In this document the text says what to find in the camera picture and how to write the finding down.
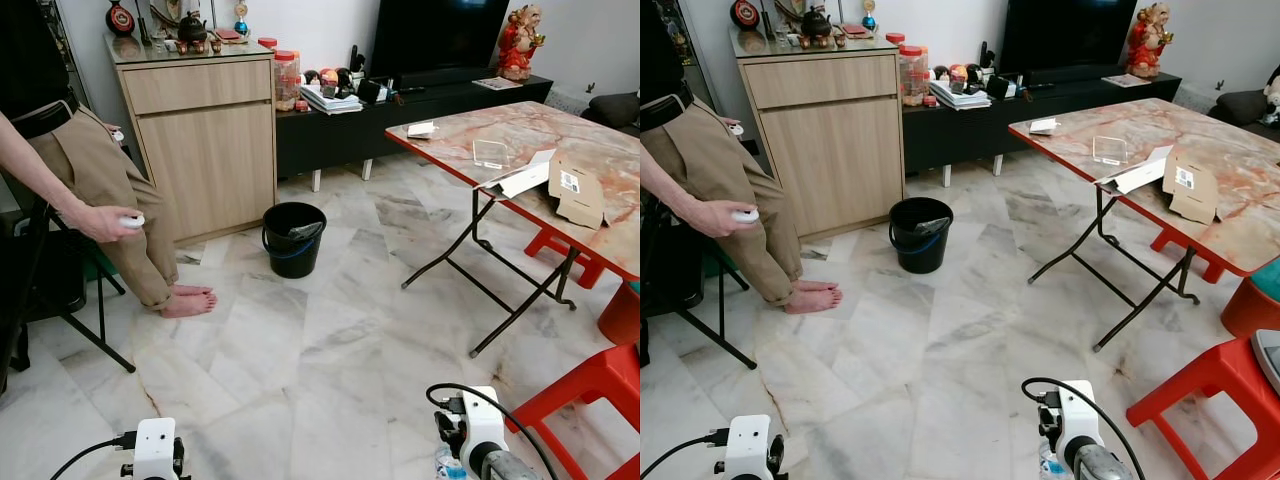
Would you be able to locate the small red plastic stool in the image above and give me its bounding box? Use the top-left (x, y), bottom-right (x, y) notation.
top-left (1150, 225), bottom-right (1223, 284)
top-left (525, 228), bottom-right (606, 289)

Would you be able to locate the person in khaki trousers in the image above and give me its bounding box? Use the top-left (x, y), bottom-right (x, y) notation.
top-left (0, 0), bottom-right (218, 319)
top-left (640, 0), bottom-right (844, 316)

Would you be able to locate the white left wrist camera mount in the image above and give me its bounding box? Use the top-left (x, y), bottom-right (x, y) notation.
top-left (725, 415), bottom-right (773, 480)
top-left (133, 418), bottom-right (179, 480)

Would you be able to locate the clear jar with red lid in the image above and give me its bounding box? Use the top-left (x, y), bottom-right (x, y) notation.
top-left (273, 50), bottom-right (302, 111)
top-left (898, 45), bottom-right (929, 107)

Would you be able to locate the marble pattern folding table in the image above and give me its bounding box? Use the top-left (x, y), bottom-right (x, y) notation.
top-left (385, 100), bottom-right (641, 359)
top-left (1008, 98), bottom-right (1280, 353)

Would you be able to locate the black plastic bucket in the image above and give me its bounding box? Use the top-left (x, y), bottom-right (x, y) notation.
top-left (889, 197), bottom-right (954, 275)
top-left (262, 202), bottom-right (328, 279)

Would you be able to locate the black flat television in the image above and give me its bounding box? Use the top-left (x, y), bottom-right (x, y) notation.
top-left (1000, 0), bottom-right (1141, 79)
top-left (370, 0), bottom-right (511, 81)

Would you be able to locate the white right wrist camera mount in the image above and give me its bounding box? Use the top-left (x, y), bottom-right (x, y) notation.
top-left (1050, 380), bottom-right (1103, 471)
top-left (455, 387), bottom-right (509, 471)

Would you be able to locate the stack of white papers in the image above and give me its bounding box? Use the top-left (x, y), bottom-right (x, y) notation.
top-left (300, 85), bottom-right (363, 114)
top-left (928, 80), bottom-right (991, 111)

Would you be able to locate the long black TV console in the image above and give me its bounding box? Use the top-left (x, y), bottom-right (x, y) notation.
top-left (900, 72), bottom-right (1183, 176)
top-left (275, 75), bottom-right (553, 181)

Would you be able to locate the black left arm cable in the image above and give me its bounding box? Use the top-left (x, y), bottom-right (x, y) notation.
top-left (640, 430), bottom-right (728, 480)
top-left (50, 432), bottom-right (136, 480)

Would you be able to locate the long white cardboard box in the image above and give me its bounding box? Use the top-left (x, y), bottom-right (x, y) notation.
top-left (1095, 145), bottom-right (1176, 196)
top-left (480, 150), bottom-right (558, 199)

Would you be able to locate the black folding chair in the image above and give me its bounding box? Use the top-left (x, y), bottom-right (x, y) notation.
top-left (640, 215), bottom-right (758, 371)
top-left (0, 210), bottom-right (136, 396)

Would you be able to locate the person's right hand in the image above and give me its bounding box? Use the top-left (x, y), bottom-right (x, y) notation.
top-left (699, 196), bottom-right (757, 239)
top-left (73, 199), bottom-right (145, 242)

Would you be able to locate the light wooden cabinet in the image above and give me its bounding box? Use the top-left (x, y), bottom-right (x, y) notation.
top-left (105, 35), bottom-right (279, 244)
top-left (728, 28), bottom-right (906, 239)

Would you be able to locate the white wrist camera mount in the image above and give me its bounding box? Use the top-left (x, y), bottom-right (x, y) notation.
top-left (455, 387), bottom-right (509, 471)
top-left (1050, 380), bottom-right (1103, 471)
top-left (725, 415), bottom-right (773, 480)
top-left (133, 418), bottom-right (179, 480)

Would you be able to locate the brown cardboard packaging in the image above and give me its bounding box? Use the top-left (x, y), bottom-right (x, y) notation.
top-left (548, 155), bottom-right (608, 229)
top-left (1163, 152), bottom-right (1223, 225)

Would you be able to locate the red and gold figurine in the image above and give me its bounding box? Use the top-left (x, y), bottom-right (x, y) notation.
top-left (497, 5), bottom-right (546, 83)
top-left (1127, 2), bottom-right (1176, 79)

